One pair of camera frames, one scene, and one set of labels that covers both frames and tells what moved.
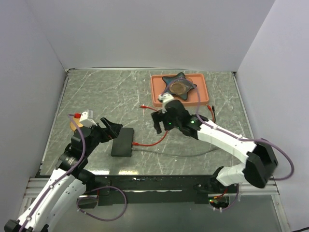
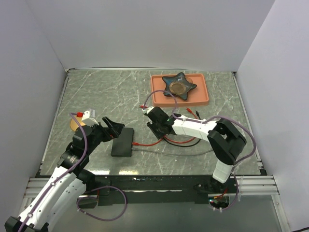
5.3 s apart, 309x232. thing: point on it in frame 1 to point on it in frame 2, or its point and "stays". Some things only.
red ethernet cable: (135, 143) stays
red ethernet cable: (210, 109) to (171, 140)
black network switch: (122, 145) stays
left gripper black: (110, 133) stays
